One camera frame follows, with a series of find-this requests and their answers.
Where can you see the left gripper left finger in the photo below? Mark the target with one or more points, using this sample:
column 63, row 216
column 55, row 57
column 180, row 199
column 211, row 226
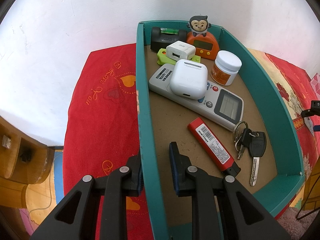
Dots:
column 95, row 202

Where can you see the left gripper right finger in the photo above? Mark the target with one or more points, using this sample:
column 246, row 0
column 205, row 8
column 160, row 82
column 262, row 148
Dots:
column 221, row 207

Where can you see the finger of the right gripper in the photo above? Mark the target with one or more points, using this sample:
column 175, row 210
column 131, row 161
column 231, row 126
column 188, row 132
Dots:
column 308, row 113

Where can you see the red lighter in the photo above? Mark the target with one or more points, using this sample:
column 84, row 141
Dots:
column 214, row 148

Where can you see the black car key with rings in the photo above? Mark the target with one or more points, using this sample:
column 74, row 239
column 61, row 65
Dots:
column 254, row 141

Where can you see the white pill bottle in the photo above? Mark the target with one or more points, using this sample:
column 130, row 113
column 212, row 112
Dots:
column 226, row 67

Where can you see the teal cardboard box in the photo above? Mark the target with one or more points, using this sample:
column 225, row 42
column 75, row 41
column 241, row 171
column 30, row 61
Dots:
column 250, row 99

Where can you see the white earbuds case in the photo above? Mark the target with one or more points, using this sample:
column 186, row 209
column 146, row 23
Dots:
column 189, row 79

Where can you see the white USB charger plug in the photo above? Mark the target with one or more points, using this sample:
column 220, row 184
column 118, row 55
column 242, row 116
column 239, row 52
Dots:
column 180, row 50

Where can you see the red floral bed blanket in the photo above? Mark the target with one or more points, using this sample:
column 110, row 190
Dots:
column 102, row 130

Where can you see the wooden shelf cabinet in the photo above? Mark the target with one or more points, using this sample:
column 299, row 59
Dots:
column 24, row 161

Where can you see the orange monkey digital timer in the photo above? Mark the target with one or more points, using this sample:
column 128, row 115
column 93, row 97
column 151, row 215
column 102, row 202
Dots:
column 206, row 44

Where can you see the black spirit level tool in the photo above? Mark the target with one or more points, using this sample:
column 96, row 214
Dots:
column 162, row 37

